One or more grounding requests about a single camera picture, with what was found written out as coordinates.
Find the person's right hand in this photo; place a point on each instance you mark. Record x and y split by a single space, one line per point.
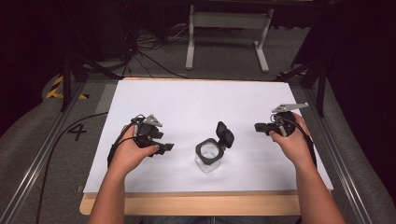
294 146

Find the black tripod stand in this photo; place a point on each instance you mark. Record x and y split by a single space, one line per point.
67 81
320 84

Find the clear jar with black lid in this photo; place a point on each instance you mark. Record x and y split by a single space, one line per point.
211 152

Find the aluminium floor rail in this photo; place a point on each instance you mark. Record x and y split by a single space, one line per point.
37 165
336 155

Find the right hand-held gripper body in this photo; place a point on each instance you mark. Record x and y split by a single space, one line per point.
284 119

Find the white metal table frame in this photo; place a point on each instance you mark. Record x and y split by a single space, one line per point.
229 21

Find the yellow black hazard tape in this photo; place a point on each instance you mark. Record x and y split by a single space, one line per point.
56 90

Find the person's left hand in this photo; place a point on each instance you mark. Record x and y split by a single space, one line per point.
130 154

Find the white sheet table cover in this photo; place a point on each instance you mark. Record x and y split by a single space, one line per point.
193 105

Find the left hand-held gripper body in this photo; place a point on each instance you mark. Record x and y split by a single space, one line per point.
145 127

